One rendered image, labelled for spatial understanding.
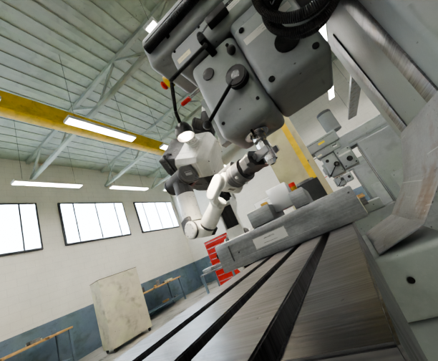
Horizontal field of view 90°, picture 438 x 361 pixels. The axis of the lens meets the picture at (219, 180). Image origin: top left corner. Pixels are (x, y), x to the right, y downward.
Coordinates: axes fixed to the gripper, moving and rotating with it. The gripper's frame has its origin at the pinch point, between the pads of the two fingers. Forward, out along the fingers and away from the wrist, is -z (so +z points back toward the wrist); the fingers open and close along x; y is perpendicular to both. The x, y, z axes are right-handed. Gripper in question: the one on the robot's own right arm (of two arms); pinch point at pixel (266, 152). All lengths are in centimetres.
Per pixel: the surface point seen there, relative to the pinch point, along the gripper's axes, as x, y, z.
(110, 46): 127, -493, 310
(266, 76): -6.8, -15.6, -15.5
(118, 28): 133, -491, 261
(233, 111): -9.7, -14.2, -2.3
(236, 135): -8.6, -7.8, 1.7
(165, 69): -14, -50, 14
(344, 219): -13.8, 27.2, -17.0
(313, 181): 36.6, 11.5, 7.6
